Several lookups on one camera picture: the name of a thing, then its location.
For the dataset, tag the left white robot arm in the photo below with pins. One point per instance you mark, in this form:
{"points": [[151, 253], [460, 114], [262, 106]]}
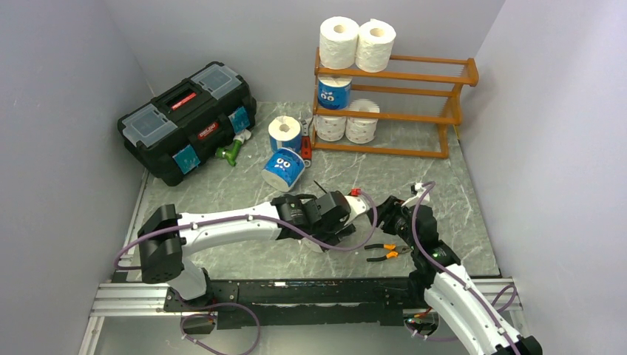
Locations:
{"points": [[170, 238]]}

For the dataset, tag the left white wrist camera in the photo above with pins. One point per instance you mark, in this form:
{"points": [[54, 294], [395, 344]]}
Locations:
{"points": [[357, 202]]}

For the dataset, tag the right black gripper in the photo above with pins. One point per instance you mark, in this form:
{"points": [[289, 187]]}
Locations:
{"points": [[387, 211]]}

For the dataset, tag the black orange screwdriver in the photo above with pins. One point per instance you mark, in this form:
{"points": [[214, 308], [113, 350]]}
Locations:
{"points": [[320, 187]]}

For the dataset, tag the red adjustable wrench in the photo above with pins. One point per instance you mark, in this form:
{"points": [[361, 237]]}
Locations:
{"points": [[306, 146]]}

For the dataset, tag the black plastic toolbox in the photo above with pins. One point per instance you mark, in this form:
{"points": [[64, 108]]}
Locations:
{"points": [[179, 130]]}

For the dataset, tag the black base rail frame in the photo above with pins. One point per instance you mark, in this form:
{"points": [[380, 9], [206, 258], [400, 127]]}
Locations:
{"points": [[386, 301]]}

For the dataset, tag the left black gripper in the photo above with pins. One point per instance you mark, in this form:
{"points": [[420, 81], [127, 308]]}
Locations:
{"points": [[339, 231]]}

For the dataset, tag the orange black pliers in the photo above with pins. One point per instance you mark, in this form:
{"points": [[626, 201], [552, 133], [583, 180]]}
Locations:
{"points": [[393, 251]]}

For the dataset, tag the orange wooden shelf rack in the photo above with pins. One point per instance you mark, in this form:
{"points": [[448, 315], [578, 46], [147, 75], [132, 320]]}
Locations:
{"points": [[437, 101]]}

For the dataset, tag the blue paper roll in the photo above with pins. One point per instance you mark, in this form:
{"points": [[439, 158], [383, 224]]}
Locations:
{"points": [[333, 91]]}

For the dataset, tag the blue monster-face roll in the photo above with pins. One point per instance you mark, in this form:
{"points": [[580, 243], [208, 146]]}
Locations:
{"points": [[283, 169]]}

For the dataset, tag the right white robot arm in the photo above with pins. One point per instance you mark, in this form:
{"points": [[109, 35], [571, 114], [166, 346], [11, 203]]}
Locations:
{"points": [[441, 282]]}

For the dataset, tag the white roll with red print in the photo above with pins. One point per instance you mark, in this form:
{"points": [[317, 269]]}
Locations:
{"points": [[330, 128]]}

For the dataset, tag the white paper towel roll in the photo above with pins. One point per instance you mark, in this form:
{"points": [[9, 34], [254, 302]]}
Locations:
{"points": [[361, 130], [338, 38], [374, 45]]}

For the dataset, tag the white dotted roll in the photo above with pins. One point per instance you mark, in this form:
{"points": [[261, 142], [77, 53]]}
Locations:
{"points": [[312, 246]]}

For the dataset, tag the green small object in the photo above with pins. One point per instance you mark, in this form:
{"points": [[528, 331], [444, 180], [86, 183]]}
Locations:
{"points": [[230, 153]]}

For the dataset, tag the blue wrapped roll upright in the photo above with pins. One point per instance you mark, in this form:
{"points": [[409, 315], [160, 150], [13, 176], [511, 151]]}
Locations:
{"points": [[285, 132]]}

